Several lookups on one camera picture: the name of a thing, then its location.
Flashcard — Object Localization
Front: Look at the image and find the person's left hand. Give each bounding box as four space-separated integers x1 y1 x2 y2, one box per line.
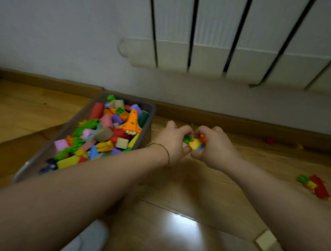
152 120 194 165

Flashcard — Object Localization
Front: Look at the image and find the person's right hand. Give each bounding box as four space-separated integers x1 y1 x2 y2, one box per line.
190 125 244 173

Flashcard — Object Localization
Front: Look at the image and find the person's right forearm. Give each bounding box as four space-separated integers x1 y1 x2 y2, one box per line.
224 158 331 251

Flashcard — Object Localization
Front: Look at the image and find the person's left forearm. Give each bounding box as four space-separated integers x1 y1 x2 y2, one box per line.
0 143 170 251

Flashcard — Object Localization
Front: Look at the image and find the wooden skirting board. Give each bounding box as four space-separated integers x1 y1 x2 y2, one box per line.
0 67 331 152

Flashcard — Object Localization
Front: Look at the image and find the orange toy animal figure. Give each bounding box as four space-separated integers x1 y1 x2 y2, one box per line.
118 110 143 136

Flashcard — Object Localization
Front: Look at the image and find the pile of colourful building blocks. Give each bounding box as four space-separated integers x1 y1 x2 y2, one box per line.
38 94 150 175

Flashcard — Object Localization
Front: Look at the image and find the beige building block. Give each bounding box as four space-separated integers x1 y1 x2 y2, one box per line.
254 229 277 251

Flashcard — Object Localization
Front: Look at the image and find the red building block cluster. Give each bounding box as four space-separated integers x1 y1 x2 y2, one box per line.
309 175 330 200

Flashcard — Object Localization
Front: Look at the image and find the light grey garment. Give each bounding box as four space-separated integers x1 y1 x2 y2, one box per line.
61 219 109 251

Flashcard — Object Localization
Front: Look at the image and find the grey plastic storage bin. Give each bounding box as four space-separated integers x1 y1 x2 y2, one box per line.
11 93 157 184

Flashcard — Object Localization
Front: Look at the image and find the thin braided wrist bracelet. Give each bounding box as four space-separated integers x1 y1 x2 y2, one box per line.
146 142 171 165

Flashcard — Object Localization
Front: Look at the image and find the white wall radiator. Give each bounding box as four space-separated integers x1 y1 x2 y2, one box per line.
118 0 331 93

